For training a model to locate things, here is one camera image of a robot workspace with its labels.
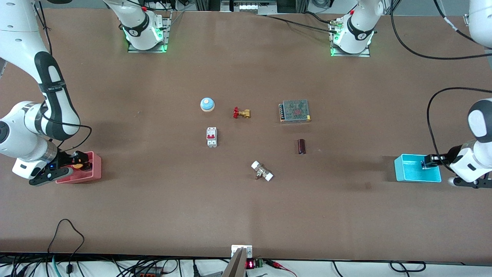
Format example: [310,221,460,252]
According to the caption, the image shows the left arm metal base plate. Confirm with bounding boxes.
[329,18,371,58]

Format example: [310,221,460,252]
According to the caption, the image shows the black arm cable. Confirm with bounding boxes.
[34,0,93,154]
[390,0,492,172]

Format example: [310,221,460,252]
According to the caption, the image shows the metal valve white caps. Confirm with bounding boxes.
[251,160,274,182]

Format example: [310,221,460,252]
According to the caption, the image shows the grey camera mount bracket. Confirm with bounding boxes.
[222,245,254,277]

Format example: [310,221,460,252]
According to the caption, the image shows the long black base cable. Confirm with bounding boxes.
[264,14,339,34]

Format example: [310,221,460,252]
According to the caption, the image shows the cyan plastic bin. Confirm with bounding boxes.
[394,154,442,183]

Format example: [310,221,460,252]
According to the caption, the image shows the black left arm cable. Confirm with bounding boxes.
[390,0,492,172]

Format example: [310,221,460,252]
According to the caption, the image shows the short black base cable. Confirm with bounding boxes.
[303,11,336,25]

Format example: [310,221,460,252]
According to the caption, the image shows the red clip lead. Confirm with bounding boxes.
[264,259,297,277]

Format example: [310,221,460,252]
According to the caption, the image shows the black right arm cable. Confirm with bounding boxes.
[34,0,93,154]

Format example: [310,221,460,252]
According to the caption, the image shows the black coiled floor cable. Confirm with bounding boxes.
[389,260,427,273]

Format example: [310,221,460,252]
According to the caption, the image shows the metal mesh power supply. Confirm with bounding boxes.
[279,99,312,124]

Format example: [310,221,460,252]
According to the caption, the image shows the black looped table cable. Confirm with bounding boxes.
[47,219,85,274]

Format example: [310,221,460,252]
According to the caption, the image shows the pink plastic bin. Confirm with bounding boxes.
[55,151,102,184]

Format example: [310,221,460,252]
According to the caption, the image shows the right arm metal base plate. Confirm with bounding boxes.
[127,11,171,53]

